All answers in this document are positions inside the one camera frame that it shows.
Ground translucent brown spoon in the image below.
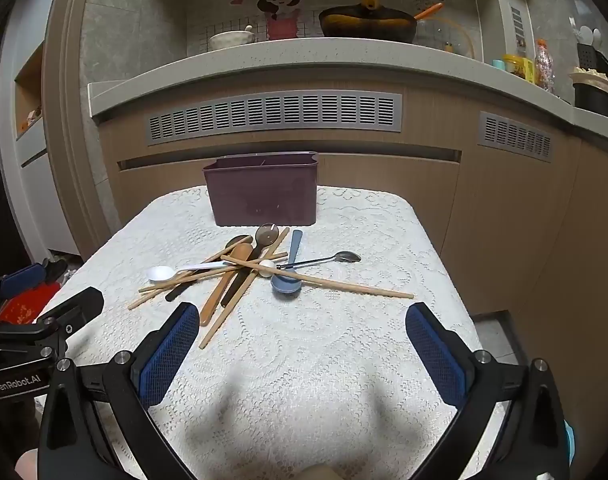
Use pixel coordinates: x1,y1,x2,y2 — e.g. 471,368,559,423
220,223,279,307

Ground short grey vent grille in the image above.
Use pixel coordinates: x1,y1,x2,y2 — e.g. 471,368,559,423
479,111,554,163

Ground white vented wall panel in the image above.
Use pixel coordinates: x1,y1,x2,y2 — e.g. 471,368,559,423
509,5,527,53

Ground yellow jar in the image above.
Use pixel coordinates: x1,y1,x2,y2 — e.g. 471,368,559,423
503,54,535,83

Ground cartoon woman wall sticker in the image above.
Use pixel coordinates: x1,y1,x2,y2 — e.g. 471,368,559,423
258,0,305,41

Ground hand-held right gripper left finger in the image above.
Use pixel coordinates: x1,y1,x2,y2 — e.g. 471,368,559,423
36,301,201,480

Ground plastic bottle orange cap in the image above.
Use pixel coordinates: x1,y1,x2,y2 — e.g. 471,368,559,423
534,39,556,93

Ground white lace tablecloth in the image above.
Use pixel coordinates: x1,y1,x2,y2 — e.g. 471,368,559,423
34,185,477,480

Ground black holder with white utensils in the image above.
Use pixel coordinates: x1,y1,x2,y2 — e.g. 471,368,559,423
576,25,608,86

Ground yellow frying pan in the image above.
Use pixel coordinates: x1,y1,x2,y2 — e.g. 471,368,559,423
318,0,417,43

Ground long grey vent grille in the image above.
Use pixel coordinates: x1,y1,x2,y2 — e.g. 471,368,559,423
146,91,404,147

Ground black round lace-trimmed container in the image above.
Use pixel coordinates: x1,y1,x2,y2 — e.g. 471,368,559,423
570,71,608,120

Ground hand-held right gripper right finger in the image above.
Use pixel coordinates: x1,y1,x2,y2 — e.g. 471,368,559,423
405,301,571,480

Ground glass lid orange rim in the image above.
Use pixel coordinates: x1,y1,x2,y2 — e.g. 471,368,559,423
423,14,474,58

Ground purple plastic utensil holder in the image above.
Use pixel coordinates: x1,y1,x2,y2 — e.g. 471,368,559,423
202,151,320,227

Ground blue spoon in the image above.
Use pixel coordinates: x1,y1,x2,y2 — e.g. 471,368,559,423
270,230,304,295

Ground stainless steel spoon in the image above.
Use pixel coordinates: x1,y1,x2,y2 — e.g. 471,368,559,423
276,251,362,270

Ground light wooden spoon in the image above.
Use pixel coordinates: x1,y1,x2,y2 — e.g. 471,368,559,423
199,243,255,326

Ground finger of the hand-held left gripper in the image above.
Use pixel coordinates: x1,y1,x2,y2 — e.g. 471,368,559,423
33,287,106,347
0,259,53,324

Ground white plastic spoon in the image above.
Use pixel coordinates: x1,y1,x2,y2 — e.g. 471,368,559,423
146,260,230,282

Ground red printed cloth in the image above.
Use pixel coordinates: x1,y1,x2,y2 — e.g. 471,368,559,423
0,282,62,326

